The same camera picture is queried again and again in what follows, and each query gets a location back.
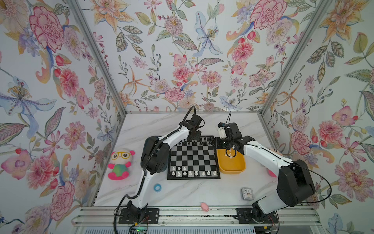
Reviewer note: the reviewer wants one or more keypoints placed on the yellow white plush toy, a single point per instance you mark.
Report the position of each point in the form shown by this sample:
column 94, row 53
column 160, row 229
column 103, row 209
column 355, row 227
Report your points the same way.
column 119, row 164

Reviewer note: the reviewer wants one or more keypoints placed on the small white clock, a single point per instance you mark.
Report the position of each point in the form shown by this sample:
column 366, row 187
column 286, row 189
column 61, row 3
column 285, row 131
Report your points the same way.
column 247, row 193

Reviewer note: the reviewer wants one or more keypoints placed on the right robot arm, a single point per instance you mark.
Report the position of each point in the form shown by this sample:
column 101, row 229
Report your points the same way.
column 295, row 183

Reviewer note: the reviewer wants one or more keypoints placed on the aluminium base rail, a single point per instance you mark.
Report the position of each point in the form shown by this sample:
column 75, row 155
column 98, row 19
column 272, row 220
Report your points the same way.
column 194, row 216

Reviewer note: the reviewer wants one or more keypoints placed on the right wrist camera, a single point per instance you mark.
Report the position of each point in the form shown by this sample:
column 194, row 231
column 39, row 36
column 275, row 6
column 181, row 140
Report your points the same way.
column 221, row 130

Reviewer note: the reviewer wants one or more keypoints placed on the pink eraser toy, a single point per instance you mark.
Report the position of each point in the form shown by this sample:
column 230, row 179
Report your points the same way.
column 204, row 207

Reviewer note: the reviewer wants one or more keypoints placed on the black white chessboard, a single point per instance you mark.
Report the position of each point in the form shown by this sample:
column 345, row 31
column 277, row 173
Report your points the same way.
column 197, row 159

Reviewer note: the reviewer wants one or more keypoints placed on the pink plush doll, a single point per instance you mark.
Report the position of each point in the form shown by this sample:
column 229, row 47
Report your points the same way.
column 271, row 173

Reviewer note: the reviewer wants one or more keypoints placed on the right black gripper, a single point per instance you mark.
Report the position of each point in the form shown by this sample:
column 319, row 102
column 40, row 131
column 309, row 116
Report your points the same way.
column 216, row 142

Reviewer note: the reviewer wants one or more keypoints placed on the yellow plastic tray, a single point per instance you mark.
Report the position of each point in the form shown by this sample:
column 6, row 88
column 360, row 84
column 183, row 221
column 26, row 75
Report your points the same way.
column 230, row 162

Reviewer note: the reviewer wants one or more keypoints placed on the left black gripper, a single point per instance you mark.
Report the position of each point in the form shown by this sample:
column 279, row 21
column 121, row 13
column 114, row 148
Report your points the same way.
column 197, row 137

